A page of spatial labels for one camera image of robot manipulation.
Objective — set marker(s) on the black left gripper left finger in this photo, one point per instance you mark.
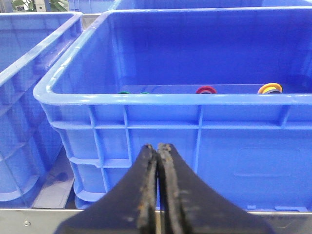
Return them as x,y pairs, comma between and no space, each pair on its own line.
129,208

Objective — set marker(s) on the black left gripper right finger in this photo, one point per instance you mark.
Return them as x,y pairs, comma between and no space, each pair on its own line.
190,206

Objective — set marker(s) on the red push button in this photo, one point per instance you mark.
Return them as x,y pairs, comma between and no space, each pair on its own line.
206,90

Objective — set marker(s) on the blue plastic crate left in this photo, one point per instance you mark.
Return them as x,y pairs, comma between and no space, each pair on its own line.
254,149

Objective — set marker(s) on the blue plastic crate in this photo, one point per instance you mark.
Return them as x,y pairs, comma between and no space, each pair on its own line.
254,149
30,44

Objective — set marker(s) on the yellow push button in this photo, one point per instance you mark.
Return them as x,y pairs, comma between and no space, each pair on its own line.
270,88

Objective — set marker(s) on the blue plastic crate right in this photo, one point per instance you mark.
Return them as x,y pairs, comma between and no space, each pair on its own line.
30,44

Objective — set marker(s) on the blue crate far back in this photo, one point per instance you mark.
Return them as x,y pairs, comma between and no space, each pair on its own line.
99,6

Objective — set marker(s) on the stainless steel rack rail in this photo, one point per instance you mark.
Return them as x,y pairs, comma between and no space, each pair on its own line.
45,221

